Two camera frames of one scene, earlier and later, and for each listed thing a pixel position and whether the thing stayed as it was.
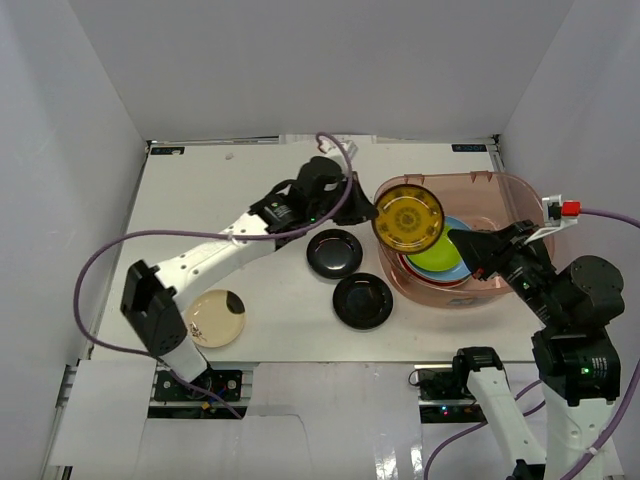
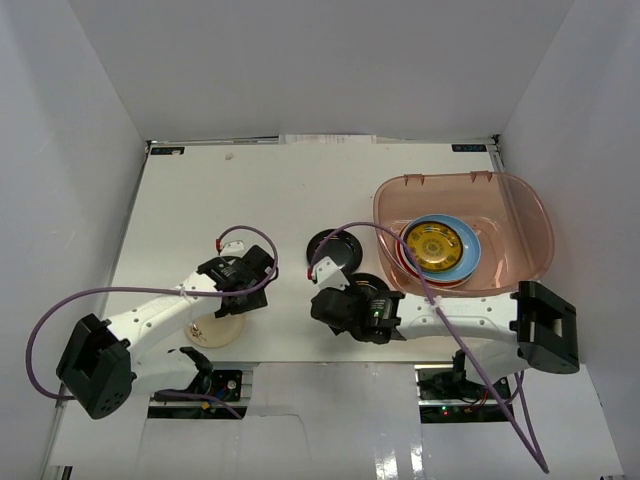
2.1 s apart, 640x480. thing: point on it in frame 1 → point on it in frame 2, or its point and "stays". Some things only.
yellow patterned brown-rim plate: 410,219 → 435,245
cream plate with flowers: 215,318 stays
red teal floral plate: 429,280 stays
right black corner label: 468,147 stays
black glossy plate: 334,253 stays
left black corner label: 167,150 stays
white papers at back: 311,139 stays
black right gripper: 476,247 → 350,292
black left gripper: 351,201 → 258,261
